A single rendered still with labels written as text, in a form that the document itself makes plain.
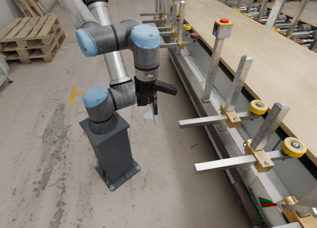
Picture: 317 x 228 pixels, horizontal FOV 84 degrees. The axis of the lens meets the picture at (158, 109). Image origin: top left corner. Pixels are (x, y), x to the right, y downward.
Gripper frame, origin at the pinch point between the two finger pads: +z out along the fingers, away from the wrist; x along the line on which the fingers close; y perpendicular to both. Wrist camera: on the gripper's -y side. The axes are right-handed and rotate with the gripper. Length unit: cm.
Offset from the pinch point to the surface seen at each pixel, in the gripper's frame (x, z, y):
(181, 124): 1.5, 8.9, -13.6
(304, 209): 48, -5, -32
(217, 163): 25.1, 8.1, -21.1
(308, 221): 50, 7, -40
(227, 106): -3.1, 5.1, -39.1
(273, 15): -107, -6, -139
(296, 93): -4, 4, -80
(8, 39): -258, 51, 185
